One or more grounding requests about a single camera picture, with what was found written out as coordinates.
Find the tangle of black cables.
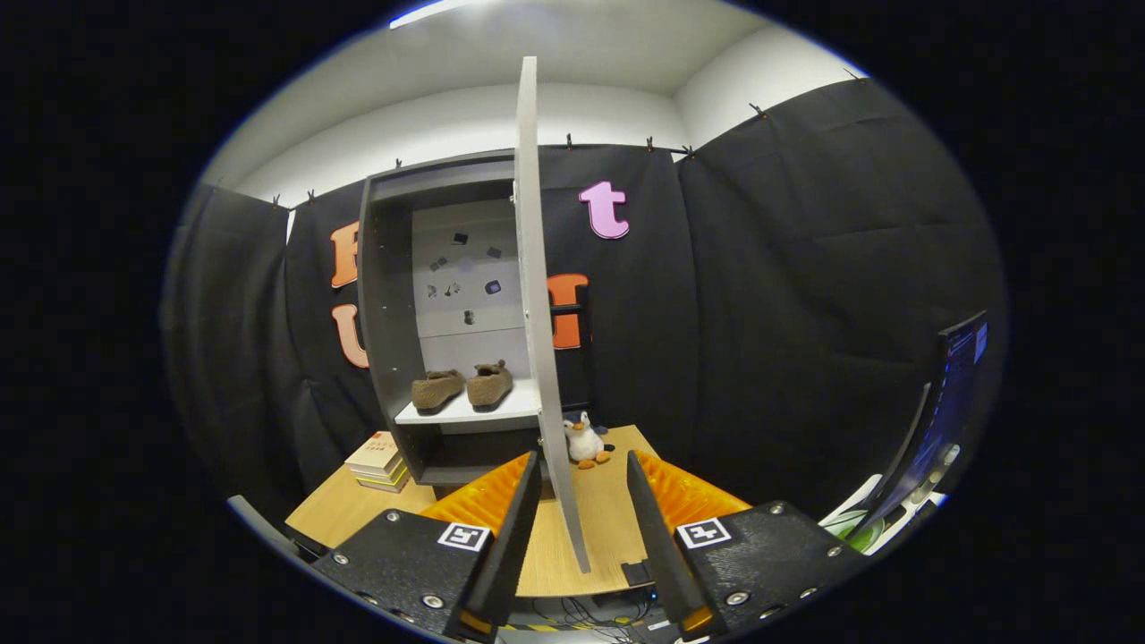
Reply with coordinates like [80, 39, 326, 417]
[512, 595, 656, 644]

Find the beige shoe cabinet door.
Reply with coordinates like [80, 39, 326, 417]
[513, 56, 593, 574]

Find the white plush penguin toy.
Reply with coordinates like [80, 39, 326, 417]
[563, 411, 616, 470]

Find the green round object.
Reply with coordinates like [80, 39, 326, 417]
[839, 508, 888, 543]

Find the black backdrop cloth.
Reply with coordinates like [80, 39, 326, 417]
[161, 76, 1012, 538]

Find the brown fuzzy shoe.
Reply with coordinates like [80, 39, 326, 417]
[466, 360, 515, 410]
[411, 369, 467, 413]

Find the long ceiling light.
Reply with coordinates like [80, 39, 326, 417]
[389, 0, 486, 30]

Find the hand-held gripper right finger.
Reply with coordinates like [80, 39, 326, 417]
[626, 450, 869, 640]

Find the tan cover book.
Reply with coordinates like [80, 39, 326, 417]
[344, 431, 402, 475]

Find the dark computer monitor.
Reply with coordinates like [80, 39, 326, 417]
[845, 310, 990, 547]

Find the dark grey shoe cabinet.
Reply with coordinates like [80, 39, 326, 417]
[358, 148, 593, 488]

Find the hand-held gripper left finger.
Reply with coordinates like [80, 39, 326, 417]
[311, 450, 543, 640]

